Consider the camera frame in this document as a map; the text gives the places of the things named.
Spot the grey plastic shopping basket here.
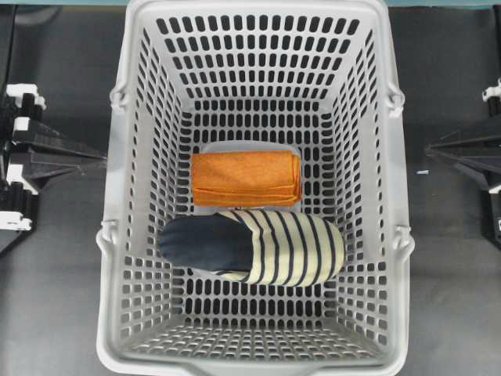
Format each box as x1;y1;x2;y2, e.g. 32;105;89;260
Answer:
96;1;415;375

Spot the striped cream navy slipper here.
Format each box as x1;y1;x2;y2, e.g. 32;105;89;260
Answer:
157;209;344;287

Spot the folded orange cloth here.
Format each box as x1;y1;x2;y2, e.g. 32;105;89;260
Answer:
191;150;301;208

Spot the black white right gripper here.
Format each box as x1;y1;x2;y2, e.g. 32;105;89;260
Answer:
425;78;500;248

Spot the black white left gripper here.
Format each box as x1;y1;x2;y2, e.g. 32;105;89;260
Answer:
1;84;106;231

